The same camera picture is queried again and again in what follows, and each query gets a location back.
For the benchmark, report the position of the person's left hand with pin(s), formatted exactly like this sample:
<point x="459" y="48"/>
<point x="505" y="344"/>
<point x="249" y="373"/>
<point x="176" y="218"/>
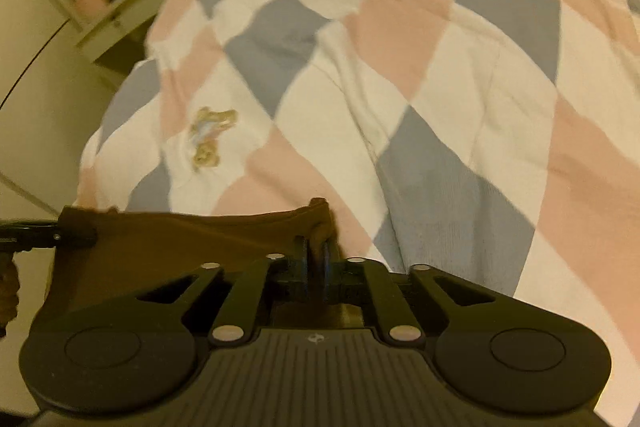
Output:
<point x="7" y="292"/>

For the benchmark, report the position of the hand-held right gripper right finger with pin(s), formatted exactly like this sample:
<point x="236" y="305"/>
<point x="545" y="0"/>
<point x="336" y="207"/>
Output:
<point x="328" y="269"/>

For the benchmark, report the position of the brown garment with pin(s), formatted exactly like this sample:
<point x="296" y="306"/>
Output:
<point x="175" y="237"/>

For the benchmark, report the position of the pink cup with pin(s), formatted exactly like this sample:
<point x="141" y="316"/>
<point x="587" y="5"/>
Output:
<point x="90" y="4"/>

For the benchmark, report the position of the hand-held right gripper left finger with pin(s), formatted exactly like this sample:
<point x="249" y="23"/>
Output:
<point x="306" y="267"/>

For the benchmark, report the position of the checkered quilt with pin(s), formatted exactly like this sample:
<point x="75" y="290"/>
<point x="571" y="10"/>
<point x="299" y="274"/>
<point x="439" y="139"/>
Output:
<point x="400" y="82"/>

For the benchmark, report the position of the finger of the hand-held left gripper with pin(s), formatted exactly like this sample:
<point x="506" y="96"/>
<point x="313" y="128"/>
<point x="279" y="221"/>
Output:
<point x="45" y="236"/>

